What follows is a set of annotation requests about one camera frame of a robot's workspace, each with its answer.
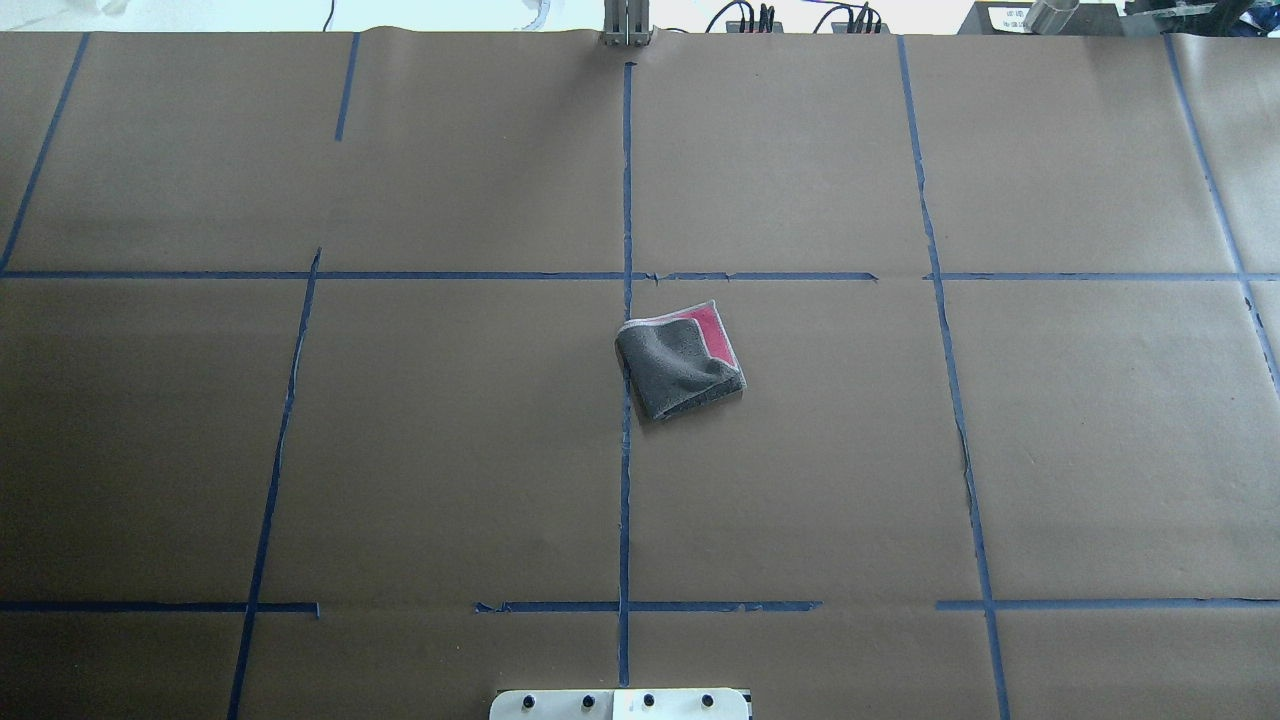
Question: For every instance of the pink and grey towel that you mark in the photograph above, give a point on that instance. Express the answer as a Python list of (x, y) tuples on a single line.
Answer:
[(680, 361)]

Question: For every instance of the aluminium frame post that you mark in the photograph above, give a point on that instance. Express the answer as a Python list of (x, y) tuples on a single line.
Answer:
[(626, 23)]

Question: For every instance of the white mounting post with base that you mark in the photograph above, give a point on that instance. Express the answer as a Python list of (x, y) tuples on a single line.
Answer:
[(624, 703)]

